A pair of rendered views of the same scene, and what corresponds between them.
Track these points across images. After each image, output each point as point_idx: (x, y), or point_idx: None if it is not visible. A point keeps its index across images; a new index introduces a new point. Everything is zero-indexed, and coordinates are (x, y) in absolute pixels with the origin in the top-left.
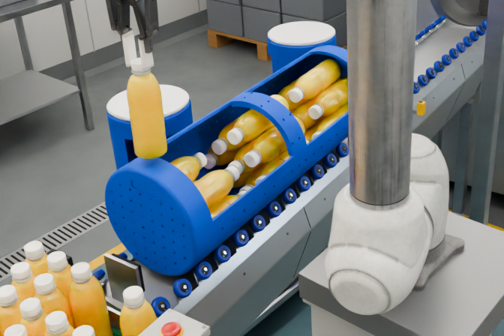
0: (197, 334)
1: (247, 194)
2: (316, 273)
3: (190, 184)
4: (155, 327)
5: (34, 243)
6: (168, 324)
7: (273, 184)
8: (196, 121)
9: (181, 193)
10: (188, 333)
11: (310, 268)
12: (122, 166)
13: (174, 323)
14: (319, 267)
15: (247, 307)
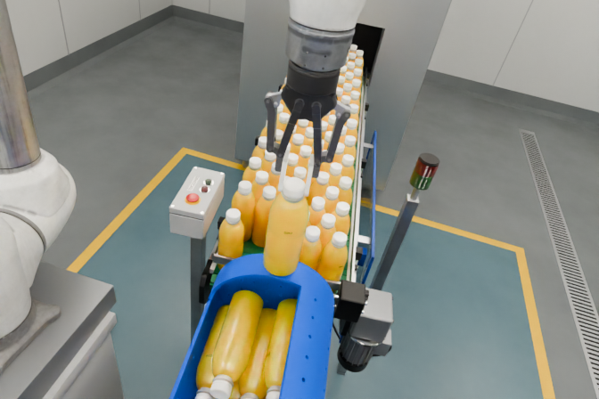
0: (175, 200)
1: (186, 354)
2: (95, 288)
3: (231, 274)
4: (205, 201)
5: (341, 239)
6: (195, 198)
7: None
8: (288, 388)
9: (233, 263)
10: (181, 200)
11: (102, 292)
12: (312, 273)
13: (192, 199)
14: (92, 295)
15: None
